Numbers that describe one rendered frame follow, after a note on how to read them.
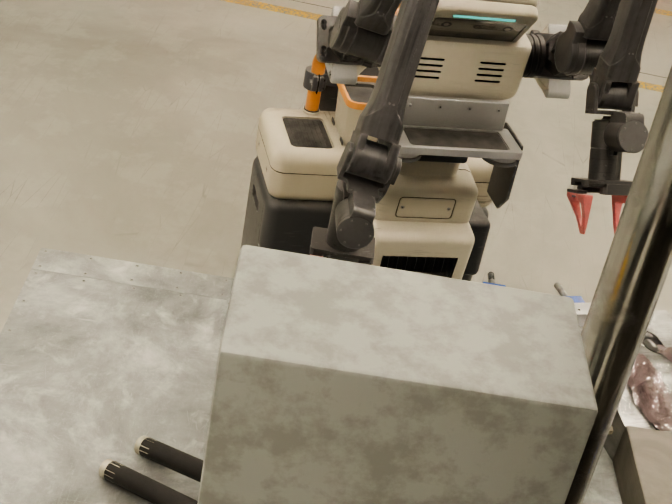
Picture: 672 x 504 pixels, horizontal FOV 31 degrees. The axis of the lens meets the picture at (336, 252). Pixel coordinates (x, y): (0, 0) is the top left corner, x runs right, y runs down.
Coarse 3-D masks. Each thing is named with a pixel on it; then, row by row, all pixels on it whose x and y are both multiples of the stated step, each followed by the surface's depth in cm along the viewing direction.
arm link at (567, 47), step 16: (592, 0) 217; (608, 0) 213; (592, 16) 216; (608, 16) 215; (576, 32) 218; (592, 32) 217; (608, 32) 218; (560, 48) 224; (576, 48) 219; (560, 64) 224; (576, 64) 220
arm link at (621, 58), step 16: (624, 0) 205; (640, 0) 202; (656, 0) 203; (624, 16) 205; (640, 16) 204; (624, 32) 206; (640, 32) 206; (608, 48) 210; (624, 48) 207; (640, 48) 208; (608, 64) 209; (624, 64) 208; (640, 64) 210; (592, 80) 215; (608, 80) 210; (624, 80) 210; (608, 96) 211; (624, 96) 212
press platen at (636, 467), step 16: (624, 432) 122; (640, 432) 121; (656, 432) 122; (624, 448) 121; (640, 448) 119; (656, 448) 119; (624, 464) 120; (640, 464) 117; (656, 464) 117; (624, 480) 119; (640, 480) 115; (656, 480) 115; (624, 496) 119; (640, 496) 114; (656, 496) 113
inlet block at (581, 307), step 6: (558, 282) 226; (558, 288) 224; (564, 294) 223; (576, 300) 220; (582, 300) 220; (576, 306) 216; (582, 306) 216; (588, 306) 216; (576, 312) 214; (582, 312) 214; (582, 318) 214; (582, 324) 215
